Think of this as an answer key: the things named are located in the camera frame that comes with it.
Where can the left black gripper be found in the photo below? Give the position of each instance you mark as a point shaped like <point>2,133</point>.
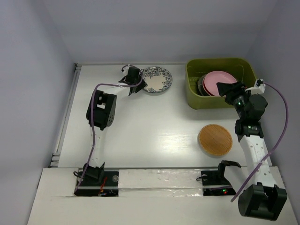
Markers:
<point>142,86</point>

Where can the pink plastic plate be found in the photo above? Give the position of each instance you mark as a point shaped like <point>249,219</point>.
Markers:
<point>212,78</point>

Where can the green plastic bin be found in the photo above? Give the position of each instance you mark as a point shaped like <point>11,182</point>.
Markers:
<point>196,68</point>

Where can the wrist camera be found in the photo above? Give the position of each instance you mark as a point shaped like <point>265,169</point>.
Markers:
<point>258,88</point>
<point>125,69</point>

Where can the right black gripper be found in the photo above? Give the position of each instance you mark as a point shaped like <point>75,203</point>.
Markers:
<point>231,90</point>

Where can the aluminium table edge rail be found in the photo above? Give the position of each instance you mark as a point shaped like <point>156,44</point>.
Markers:
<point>61,134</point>

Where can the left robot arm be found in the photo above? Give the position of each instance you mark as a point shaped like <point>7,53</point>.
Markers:
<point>100,115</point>

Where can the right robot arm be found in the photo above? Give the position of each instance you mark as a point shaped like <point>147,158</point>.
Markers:
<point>258,194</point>

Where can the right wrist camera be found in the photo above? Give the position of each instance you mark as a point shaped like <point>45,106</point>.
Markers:
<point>258,88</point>

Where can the orange woven round plate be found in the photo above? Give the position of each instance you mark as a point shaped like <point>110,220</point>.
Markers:
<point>215,139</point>

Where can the silver foil covered bar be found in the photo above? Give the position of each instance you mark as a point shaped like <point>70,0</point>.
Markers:
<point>159,183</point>

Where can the blue floral white plate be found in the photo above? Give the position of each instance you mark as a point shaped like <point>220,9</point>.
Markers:
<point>157,79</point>

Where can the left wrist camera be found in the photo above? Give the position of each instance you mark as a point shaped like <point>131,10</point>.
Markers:
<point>125,69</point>

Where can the dark teal glazed plate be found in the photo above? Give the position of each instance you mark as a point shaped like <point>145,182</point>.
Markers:
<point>200,87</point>

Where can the red teal flower plate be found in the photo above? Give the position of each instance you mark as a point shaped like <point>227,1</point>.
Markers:
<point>204,90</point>

